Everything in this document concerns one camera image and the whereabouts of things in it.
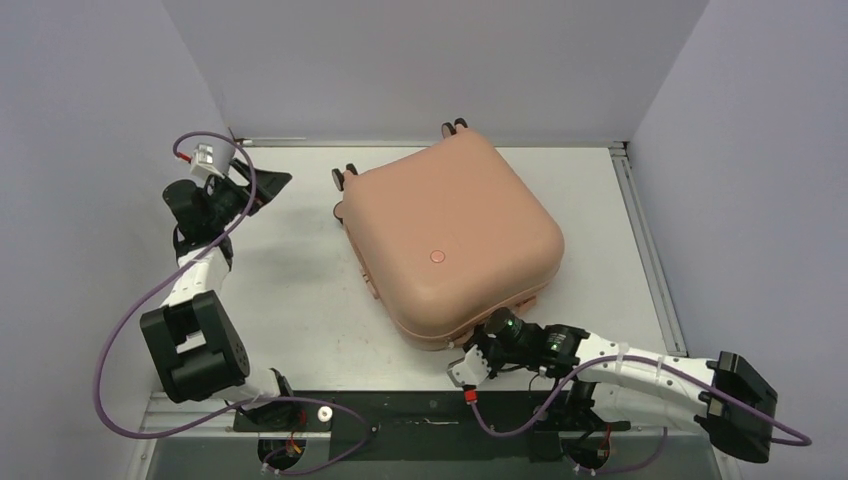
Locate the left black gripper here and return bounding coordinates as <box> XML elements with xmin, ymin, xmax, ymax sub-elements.
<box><xmin>206</xmin><ymin>160</ymin><xmax>291</xmax><ymax>229</ymax></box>

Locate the pink suitcase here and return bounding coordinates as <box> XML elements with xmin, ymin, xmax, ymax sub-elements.
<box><xmin>331</xmin><ymin>118</ymin><xmax>565</xmax><ymax>350</ymax></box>

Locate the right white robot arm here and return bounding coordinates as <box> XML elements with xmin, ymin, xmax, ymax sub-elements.
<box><xmin>447</xmin><ymin>308</ymin><xmax>778</xmax><ymax>463</ymax></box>

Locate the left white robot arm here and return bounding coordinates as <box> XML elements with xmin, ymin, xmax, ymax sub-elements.
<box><xmin>140</xmin><ymin>159</ymin><xmax>301</xmax><ymax>430</ymax></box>

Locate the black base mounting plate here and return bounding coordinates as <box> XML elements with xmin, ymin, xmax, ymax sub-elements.
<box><xmin>233</xmin><ymin>390</ymin><xmax>631</xmax><ymax>462</ymax></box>

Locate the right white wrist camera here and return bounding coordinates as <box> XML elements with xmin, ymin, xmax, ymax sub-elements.
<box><xmin>446</xmin><ymin>346</ymin><xmax>492</xmax><ymax>388</ymax></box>

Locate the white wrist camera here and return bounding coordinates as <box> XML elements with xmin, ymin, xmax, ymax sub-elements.
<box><xmin>446</xmin><ymin>346</ymin><xmax>492</xmax><ymax>388</ymax></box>
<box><xmin>189</xmin><ymin>143</ymin><xmax>225</xmax><ymax>180</ymax></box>

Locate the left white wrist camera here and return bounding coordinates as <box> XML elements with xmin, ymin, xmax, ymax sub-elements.
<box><xmin>189</xmin><ymin>143</ymin><xmax>225</xmax><ymax>180</ymax></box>

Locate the aluminium frame rail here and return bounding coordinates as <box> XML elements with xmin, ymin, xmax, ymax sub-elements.
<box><xmin>125</xmin><ymin>137</ymin><xmax>743</xmax><ymax>480</ymax></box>

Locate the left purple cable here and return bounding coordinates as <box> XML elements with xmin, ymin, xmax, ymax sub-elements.
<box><xmin>91</xmin><ymin>131</ymin><xmax>379</xmax><ymax>477</ymax></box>

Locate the purple cable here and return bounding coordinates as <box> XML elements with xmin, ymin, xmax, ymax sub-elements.
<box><xmin>463</xmin><ymin>354</ymin><xmax>814</xmax><ymax>477</ymax></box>
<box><xmin>91</xmin><ymin>131</ymin><xmax>379</xmax><ymax>477</ymax></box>

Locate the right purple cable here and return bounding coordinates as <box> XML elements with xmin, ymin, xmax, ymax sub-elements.
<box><xmin>463</xmin><ymin>354</ymin><xmax>814</xmax><ymax>477</ymax></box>

